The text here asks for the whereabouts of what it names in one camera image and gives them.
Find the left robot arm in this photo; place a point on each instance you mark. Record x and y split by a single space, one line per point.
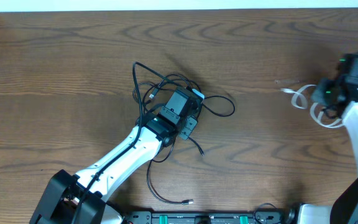
82 197

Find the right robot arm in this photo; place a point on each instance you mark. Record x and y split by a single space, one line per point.
337 99

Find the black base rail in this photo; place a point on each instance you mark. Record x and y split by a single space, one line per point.
263 216

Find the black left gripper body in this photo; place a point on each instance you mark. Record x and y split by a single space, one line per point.
186 130

